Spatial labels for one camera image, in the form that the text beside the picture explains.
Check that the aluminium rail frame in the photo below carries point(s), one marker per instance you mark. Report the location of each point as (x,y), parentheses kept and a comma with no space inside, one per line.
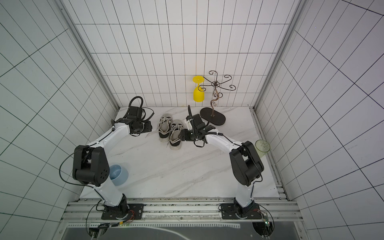
(166,212)

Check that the black metal glass rack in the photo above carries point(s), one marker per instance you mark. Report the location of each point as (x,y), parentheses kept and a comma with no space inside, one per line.
(210,114)

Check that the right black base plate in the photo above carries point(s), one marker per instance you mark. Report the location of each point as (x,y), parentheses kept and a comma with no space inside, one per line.
(236,212)

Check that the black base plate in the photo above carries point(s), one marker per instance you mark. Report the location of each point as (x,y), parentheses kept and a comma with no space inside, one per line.
(236,212)
(128,212)

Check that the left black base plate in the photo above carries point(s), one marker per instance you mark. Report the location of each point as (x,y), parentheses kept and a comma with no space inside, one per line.
(128,212)

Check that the black white sneaker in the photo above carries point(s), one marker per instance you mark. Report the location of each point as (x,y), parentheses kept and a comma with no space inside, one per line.
(176,128)
(164,127)

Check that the light blue ceramic mug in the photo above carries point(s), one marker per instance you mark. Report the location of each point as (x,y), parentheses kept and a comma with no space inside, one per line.
(118,174)

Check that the green transparent plastic cup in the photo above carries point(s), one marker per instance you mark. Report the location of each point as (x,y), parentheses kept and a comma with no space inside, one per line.
(262,147)

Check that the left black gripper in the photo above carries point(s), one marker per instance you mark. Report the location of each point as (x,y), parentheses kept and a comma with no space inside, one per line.
(148,129)

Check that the yellow plastic wine glass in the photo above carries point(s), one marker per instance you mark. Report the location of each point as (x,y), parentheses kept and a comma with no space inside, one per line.
(198,94)

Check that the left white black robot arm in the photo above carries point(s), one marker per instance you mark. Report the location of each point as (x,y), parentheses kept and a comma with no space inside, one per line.
(90,164)

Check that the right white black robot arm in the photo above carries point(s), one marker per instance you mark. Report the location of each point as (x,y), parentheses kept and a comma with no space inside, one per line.
(246,163)

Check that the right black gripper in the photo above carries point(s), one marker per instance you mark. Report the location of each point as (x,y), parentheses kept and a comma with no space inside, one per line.
(184,135)

